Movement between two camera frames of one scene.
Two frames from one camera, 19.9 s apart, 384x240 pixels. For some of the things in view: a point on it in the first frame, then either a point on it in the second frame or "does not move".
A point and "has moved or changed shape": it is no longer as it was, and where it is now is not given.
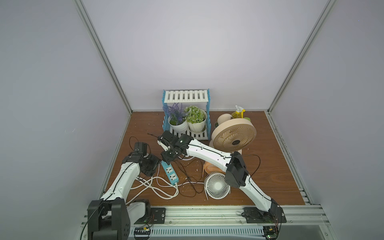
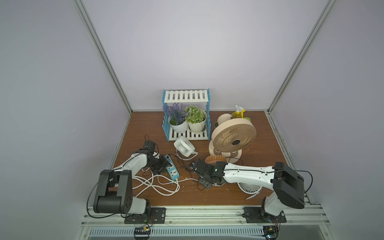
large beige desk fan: [233, 135] does not move
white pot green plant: [196, 118] does not move
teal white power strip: [170, 172] has moved or changed shape
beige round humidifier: [223, 117] does not move
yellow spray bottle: [239, 112] does not move
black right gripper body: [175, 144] → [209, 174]
